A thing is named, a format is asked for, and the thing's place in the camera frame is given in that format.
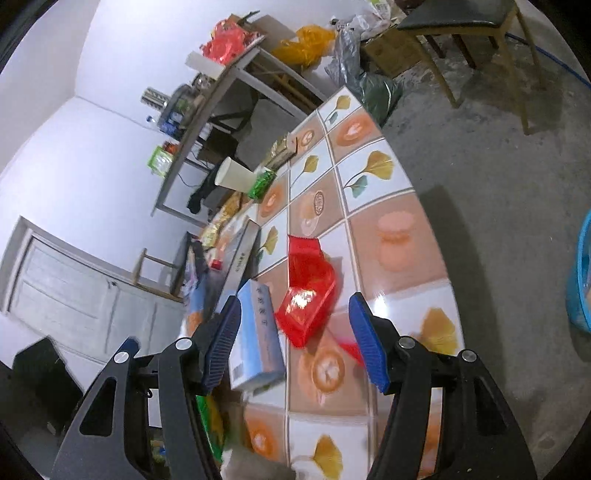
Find fluffy white green rug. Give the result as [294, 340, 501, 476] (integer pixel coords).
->
[219, 445, 298, 480]

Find red plastic piece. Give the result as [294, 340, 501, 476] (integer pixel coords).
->
[335, 339, 365, 366]

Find red plastic container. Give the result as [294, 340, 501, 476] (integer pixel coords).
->
[276, 235, 340, 348]

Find small green snack packet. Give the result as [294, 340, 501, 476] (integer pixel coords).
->
[248, 168, 276, 200]

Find clear plastic bag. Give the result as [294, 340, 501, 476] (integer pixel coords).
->
[325, 28, 365, 90]

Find large green snack bag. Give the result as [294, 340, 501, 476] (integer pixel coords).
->
[194, 394, 227, 462]

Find white panelled door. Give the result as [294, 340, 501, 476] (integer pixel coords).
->
[7, 217, 185, 356]

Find blue packets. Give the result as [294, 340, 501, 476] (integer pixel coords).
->
[157, 111, 185, 134]

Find white mattress blue edge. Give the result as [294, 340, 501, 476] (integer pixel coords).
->
[505, 0, 591, 88]

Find wooden chair black seat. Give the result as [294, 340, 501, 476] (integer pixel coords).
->
[397, 0, 546, 136]

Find dark printed flat box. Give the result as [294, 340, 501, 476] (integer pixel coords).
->
[182, 219, 263, 324]

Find white box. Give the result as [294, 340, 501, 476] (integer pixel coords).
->
[187, 52, 218, 77]

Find white paper cup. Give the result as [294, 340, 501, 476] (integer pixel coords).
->
[215, 157, 254, 193]

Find white plastic bag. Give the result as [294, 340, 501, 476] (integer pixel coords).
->
[337, 0, 398, 35]

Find wooden stool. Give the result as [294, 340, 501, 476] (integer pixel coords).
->
[131, 231, 195, 301]

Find dark green bag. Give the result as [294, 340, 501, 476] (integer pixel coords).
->
[358, 71, 402, 125]

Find green white packet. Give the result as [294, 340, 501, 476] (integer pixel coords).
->
[148, 145, 174, 178]

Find red plastic bag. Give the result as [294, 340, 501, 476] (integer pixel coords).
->
[201, 21, 264, 63]

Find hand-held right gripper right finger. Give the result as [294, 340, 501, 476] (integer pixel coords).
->
[348, 292, 539, 480]

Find gold foil snack packet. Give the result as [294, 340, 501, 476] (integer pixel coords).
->
[201, 222, 232, 247]
[217, 191, 245, 220]

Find steel pot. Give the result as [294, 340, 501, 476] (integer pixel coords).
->
[166, 74, 204, 121]

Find white desk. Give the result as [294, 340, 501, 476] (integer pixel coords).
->
[151, 46, 324, 217]

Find black cloth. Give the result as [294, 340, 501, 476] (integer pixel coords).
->
[187, 171, 222, 215]

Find black case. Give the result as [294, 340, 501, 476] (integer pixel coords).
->
[11, 336, 86, 437]

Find steel canister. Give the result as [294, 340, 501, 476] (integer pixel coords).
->
[141, 85, 169, 112]

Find blue plastic basket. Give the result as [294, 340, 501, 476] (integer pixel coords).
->
[567, 217, 591, 333]

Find cardboard box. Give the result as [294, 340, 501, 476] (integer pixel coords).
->
[360, 23, 430, 79]

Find yellow plastic bag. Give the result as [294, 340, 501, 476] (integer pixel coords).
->
[272, 25, 338, 70]

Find gold snack box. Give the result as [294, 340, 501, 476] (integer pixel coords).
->
[263, 133, 298, 169]

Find light blue tissue box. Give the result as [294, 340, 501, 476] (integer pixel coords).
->
[229, 279, 287, 393]

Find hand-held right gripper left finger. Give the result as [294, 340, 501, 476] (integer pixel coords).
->
[51, 295, 243, 480]

